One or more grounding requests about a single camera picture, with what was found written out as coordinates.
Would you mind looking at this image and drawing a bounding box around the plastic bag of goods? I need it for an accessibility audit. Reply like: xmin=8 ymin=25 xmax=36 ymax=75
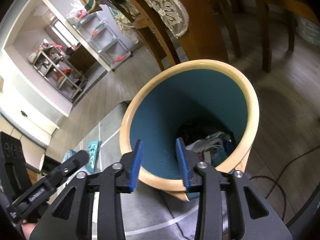
xmin=66 ymin=0 xmax=92 ymax=22

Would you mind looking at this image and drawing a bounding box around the wooden chair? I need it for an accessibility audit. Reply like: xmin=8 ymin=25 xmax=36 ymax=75
xmin=205 ymin=0 xmax=320 ymax=73
xmin=100 ymin=0 xmax=182 ymax=72

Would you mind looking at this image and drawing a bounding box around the black mug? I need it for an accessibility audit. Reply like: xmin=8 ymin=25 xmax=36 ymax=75
xmin=39 ymin=154 xmax=64 ymax=174

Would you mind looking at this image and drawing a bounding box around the black floor cable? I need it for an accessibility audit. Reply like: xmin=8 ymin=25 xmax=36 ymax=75
xmin=246 ymin=145 xmax=320 ymax=220

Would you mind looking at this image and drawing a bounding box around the wooden kitchen counter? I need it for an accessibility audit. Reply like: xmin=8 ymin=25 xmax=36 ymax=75
xmin=67 ymin=45 xmax=98 ymax=75

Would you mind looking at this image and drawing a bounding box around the teal blister pack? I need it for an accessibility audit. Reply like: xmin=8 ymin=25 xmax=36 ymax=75
xmin=86 ymin=141 xmax=99 ymax=172

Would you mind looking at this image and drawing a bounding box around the black plastic bag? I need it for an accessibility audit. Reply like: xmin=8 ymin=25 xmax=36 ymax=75
xmin=177 ymin=122 xmax=208 ymax=143

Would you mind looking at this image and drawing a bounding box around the teal bin with beige rim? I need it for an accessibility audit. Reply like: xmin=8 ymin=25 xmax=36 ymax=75
xmin=119 ymin=59 xmax=260 ymax=202

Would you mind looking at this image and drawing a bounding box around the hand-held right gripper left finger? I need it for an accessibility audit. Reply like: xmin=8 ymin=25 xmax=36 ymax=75
xmin=29 ymin=139 xmax=143 ymax=240

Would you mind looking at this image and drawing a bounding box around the white door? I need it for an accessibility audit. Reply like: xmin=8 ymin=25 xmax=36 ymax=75
xmin=0 ymin=75 xmax=70 ymax=133

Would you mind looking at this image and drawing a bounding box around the white printed package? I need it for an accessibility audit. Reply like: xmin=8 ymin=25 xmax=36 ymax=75
xmin=296 ymin=15 xmax=320 ymax=45

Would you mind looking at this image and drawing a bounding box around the white trolley rack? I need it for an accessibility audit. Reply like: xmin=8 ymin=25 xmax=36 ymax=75
xmin=75 ymin=12 xmax=133 ymax=72

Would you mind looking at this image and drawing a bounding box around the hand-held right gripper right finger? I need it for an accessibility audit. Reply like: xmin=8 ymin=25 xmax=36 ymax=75
xmin=176 ymin=137 xmax=293 ymax=240

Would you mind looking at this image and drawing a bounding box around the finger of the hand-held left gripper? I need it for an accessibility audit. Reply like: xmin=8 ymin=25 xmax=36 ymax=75
xmin=47 ymin=151 xmax=90 ymax=188

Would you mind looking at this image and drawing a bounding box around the wooden dining table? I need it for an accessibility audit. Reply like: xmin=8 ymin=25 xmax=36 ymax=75
xmin=170 ymin=0 xmax=230 ymax=64

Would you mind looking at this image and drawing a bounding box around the person's left hand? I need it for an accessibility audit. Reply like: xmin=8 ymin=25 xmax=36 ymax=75
xmin=21 ymin=224 xmax=37 ymax=240

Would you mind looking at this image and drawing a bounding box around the light blue packet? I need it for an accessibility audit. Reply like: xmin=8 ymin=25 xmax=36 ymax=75
xmin=62 ymin=149 xmax=78 ymax=163

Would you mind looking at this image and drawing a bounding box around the clear plastic wrapper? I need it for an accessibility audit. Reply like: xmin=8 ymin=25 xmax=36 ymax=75
xmin=192 ymin=131 xmax=233 ymax=153

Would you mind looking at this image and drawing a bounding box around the metal shelf rack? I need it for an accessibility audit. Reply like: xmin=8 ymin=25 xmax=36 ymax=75
xmin=29 ymin=39 xmax=88 ymax=103

